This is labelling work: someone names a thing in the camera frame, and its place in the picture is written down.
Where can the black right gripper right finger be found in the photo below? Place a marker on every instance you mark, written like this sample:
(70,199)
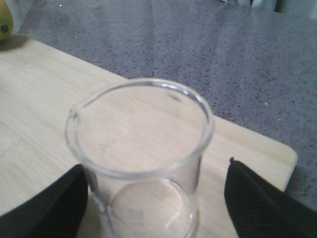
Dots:
(258,209)

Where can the wooden cutting board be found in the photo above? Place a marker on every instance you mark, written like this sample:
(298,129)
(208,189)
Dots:
(38,86)

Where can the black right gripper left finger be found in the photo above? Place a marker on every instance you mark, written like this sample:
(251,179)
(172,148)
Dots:
(56,212)

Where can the yellow lemon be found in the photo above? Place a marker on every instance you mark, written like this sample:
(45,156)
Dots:
(6,21)

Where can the grey curtain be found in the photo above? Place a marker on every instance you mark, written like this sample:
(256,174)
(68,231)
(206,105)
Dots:
(302,8)

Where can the clear glass beaker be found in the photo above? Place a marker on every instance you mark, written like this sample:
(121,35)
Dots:
(141,144)

